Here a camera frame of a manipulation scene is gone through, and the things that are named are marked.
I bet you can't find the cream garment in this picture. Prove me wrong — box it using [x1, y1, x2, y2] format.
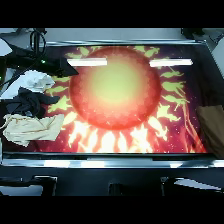
[2, 113, 66, 148]

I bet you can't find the black garment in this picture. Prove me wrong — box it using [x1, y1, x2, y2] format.
[2, 86, 61, 119]

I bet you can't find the black cable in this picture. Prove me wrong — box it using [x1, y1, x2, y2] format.
[29, 28, 48, 58]

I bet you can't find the white garment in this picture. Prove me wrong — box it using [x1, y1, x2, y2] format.
[1, 69, 56, 100]

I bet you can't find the brown garment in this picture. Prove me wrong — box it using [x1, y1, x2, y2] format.
[195, 104, 224, 160]

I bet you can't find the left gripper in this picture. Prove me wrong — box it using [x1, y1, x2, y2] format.
[49, 56, 80, 79]

